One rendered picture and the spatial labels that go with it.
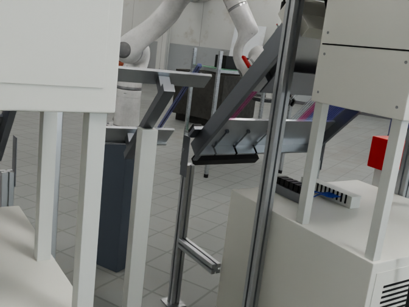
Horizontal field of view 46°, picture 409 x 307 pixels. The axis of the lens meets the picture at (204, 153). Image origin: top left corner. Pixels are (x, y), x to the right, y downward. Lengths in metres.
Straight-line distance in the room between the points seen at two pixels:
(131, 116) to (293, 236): 1.06
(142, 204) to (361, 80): 0.89
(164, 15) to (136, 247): 1.02
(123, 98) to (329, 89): 1.13
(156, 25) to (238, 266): 1.11
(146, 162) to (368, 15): 0.89
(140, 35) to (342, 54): 1.08
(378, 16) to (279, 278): 0.86
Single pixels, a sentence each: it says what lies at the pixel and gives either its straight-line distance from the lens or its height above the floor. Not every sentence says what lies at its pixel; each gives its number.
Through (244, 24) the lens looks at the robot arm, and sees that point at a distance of 2.14.
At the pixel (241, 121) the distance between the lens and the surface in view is 1.96.
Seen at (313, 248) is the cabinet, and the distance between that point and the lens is 1.51.
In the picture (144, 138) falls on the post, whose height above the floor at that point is 0.78.
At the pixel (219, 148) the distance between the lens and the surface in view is 2.07.
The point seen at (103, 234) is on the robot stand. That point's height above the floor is 0.17.
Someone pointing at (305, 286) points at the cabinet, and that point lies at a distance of 1.56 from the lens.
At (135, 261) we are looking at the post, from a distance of 1.88.
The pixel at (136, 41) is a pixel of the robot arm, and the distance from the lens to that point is 2.22.
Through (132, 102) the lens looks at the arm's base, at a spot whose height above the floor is 0.83.
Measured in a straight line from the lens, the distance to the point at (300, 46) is 1.70.
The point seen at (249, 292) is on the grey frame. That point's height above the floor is 0.33.
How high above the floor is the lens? 1.12
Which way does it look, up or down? 12 degrees down
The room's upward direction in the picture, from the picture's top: 7 degrees clockwise
